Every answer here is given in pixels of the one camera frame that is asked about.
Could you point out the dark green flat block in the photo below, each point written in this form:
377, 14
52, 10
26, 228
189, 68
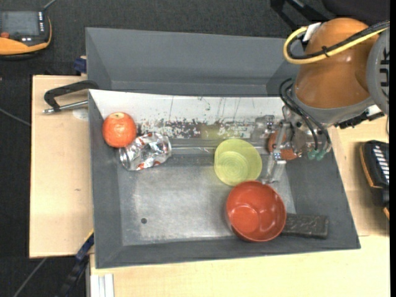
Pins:
307, 226

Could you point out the large orange fruit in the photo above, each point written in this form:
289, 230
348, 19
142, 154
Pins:
119, 130

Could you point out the grey metal bin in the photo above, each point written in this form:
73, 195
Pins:
185, 63

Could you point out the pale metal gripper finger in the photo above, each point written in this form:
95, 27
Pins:
272, 167
280, 172

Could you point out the crushed silver and red can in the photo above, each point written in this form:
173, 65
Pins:
145, 152

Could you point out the small orange fruit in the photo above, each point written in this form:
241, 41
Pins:
289, 154

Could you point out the red plastic bowl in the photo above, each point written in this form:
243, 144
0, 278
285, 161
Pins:
255, 212

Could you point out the yellow-green translucent cup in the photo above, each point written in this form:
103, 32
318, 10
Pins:
236, 162

